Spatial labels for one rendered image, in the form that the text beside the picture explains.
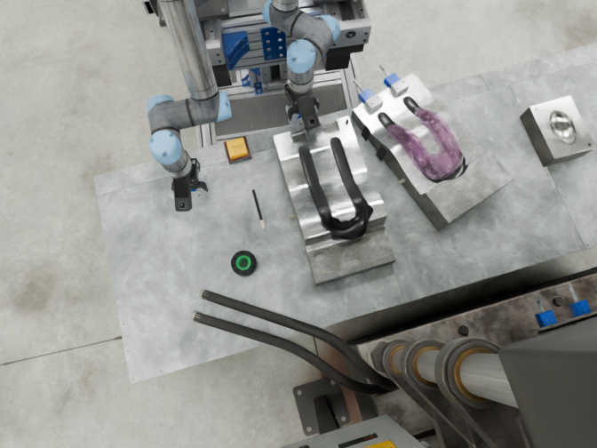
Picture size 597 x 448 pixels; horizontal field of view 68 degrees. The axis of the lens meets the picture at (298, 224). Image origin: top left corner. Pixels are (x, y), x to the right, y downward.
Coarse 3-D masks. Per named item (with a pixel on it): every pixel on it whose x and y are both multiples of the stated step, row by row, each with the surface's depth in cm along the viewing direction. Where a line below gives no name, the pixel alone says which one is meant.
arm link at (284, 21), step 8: (272, 0) 121; (280, 0) 118; (288, 0) 118; (296, 0) 120; (264, 8) 125; (272, 8) 123; (280, 8) 120; (288, 8) 120; (296, 8) 122; (264, 16) 127; (272, 16) 125; (280, 16) 123; (288, 16) 123; (296, 16) 123; (272, 24) 128; (280, 24) 125; (288, 24) 124; (288, 32) 126
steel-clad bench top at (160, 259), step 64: (576, 64) 161; (512, 128) 155; (128, 192) 150; (256, 192) 150; (384, 192) 149; (512, 192) 149; (576, 192) 149; (128, 256) 145; (192, 256) 144; (256, 256) 144; (448, 256) 144; (512, 256) 143; (128, 320) 139; (256, 320) 139; (320, 320) 139
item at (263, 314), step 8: (200, 296) 139; (208, 296) 138; (216, 296) 137; (224, 296) 137; (224, 304) 136; (232, 304) 135; (240, 304) 134; (248, 304) 134; (248, 312) 133; (256, 312) 132; (264, 312) 132; (272, 312) 132; (272, 320) 131; (280, 320) 130; (288, 320) 129; (296, 320) 129; (296, 328) 128; (304, 328) 127
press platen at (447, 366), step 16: (448, 352) 65; (464, 352) 64; (480, 352) 64; (496, 352) 65; (448, 368) 64; (448, 384) 64; (464, 400) 63; (480, 400) 63; (464, 416) 66; (480, 416) 63; (496, 416) 63; (512, 416) 63; (480, 432) 64; (496, 432) 62; (512, 432) 62
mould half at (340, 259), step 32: (320, 128) 146; (352, 128) 146; (288, 160) 143; (320, 160) 143; (352, 160) 143; (288, 192) 147; (320, 224) 133; (384, 224) 140; (320, 256) 138; (352, 256) 138; (384, 256) 138
